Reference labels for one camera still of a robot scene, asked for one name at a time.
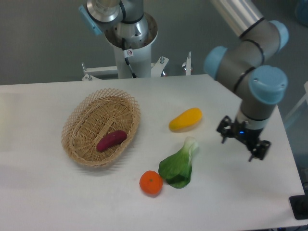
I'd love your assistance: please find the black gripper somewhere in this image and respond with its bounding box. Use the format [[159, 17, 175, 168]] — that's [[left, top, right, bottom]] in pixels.
[[217, 115, 271, 162]]

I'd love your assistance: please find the purple sweet potato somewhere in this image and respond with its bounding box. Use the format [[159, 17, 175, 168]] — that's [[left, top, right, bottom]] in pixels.
[[96, 130, 127, 152]]

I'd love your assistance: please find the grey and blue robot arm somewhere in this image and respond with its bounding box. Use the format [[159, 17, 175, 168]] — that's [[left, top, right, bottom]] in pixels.
[[78, 0, 289, 159]]

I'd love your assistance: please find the woven wicker basket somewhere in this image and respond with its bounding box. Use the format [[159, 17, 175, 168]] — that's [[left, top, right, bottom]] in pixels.
[[62, 88, 141, 167]]

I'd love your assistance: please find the yellow mango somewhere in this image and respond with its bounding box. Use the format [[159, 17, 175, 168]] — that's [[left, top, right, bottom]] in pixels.
[[168, 107, 203, 132]]

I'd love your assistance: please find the green bok choy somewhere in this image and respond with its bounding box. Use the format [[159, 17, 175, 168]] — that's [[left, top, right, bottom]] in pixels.
[[158, 137, 199, 189]]

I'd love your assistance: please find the black device at table corner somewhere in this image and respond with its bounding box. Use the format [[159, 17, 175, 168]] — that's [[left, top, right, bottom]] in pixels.
[[289, 195, 308, 220]]

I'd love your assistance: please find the white metal table clamp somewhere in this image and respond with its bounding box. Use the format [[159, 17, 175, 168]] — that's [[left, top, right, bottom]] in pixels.
[[181, 51, 193, 76]]

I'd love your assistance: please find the orange mandarin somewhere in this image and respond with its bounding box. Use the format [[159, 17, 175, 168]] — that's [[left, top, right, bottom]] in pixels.
[[139, 170, 163, 195]]

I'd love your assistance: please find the black cable on pedestal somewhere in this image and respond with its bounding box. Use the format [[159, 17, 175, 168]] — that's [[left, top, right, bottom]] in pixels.
[[121, 38, 138, 79]]

